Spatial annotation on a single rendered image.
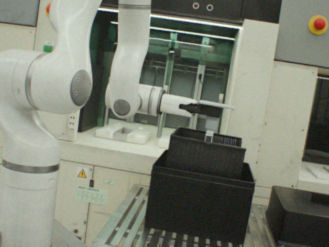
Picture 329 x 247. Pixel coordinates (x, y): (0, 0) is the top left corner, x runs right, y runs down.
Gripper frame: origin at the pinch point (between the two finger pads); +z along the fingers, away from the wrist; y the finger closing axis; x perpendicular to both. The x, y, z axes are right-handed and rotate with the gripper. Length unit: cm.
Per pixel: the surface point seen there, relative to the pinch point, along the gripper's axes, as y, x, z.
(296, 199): -5.1, -22.6, 29.3
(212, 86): -120, 6, -4
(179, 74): -120, 10, -23
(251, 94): -25.7, 6.0, 11.8
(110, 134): -49, -20, -41
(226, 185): 13.7, -17.7, 6.6
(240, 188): 13.7, -17.7, 10.3
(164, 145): -50, -21, -18
